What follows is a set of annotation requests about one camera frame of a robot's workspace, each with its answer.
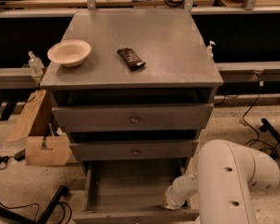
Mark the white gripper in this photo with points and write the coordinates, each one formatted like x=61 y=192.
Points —
x=179 y=192

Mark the grey bottom drawer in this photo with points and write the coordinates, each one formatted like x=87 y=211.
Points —
x=130 y=192

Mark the grey drawer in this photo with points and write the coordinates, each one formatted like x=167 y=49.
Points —
x=130 y=192
x=141 y=150
x=115 y=118

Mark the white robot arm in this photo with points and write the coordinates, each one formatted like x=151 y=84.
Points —
x=226 y=174

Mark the grey middle drawer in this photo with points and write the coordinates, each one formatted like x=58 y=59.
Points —
x=141 y=150

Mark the grey top drawer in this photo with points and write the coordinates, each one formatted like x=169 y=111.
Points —
x=115 y=118

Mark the grey drawer cabinet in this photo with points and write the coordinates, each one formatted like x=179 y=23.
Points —
x=179 y=69

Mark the black stand leg right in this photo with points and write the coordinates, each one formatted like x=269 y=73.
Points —
x=267 y=126

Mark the black snack bar wrapper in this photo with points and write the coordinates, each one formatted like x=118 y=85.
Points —
x=131 y=59

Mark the white pump bottle right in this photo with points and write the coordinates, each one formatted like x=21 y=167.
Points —
x=210 y=48

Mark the brown cardboard box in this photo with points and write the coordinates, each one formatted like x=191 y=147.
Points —
x=42 y=148

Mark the black power adapter left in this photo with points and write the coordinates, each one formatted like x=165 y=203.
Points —
x=20 y=155

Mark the white bowl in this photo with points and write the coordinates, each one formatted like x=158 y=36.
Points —
x=69 y=53

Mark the clear sanitizer bottle left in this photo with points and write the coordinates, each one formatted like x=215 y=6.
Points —
x=35 y=64

